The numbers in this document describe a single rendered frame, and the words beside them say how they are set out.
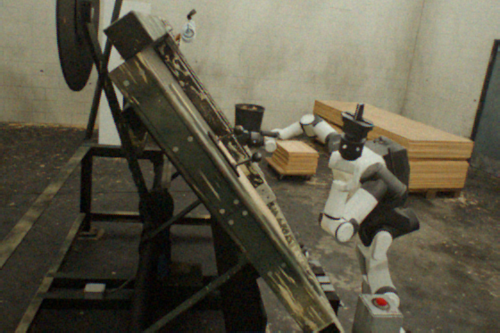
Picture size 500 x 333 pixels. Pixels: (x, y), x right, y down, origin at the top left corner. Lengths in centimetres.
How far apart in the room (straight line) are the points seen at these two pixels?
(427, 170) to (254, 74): 345
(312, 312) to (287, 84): 638
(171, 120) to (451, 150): 487
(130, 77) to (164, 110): 13
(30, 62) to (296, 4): 460
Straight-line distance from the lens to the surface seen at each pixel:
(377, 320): 163
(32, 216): 237
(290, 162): 515
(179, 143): 116
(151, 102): 113
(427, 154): 547
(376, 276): 220
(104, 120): 563
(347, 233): 164
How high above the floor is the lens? 185
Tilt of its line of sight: 13 degrees down
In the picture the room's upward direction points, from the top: 7 degrees clockwise
